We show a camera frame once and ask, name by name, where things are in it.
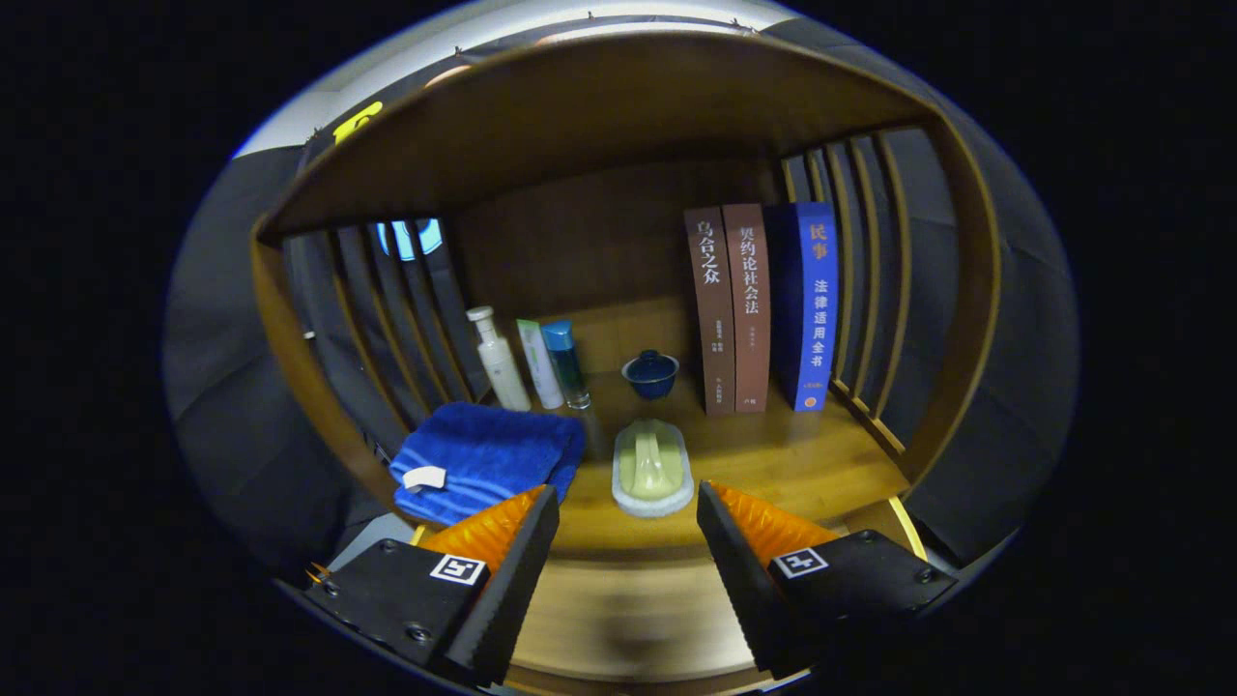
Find blue lidded teacup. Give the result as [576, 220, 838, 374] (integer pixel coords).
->
[621, 350, 680, 401]

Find reddish brown book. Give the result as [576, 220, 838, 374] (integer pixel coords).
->
[723, 203, 772, 415]

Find wooden countertop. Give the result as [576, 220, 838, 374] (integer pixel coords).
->
[387, 295, 911, 559]

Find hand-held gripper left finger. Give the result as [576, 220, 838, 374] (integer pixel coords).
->
[307, 485, 561, 687]

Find white pump bottle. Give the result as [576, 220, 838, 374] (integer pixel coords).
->
[466, 306, 532, 413]

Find dark brown book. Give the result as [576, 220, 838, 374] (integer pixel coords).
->
[684, 206, 736, 417]

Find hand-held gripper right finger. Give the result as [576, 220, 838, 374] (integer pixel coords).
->
[696, 480, 960, 680]

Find folded blue towel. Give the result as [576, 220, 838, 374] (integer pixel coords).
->
[389, 401, 588, 528]

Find wooden cabinet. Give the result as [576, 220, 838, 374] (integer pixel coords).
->
[249, 29, 1003, 696]

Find white and green tube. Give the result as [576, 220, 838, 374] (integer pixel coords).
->
[515, 319, 564, 410]

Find teal bottle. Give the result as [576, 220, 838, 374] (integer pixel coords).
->
[540, 321, 591, 411]

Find blue book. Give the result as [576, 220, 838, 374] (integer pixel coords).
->
[768, 201, 839, 413]

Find yellow-green handled scrub brush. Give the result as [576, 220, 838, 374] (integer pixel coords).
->
[612, 418, 695, 518]

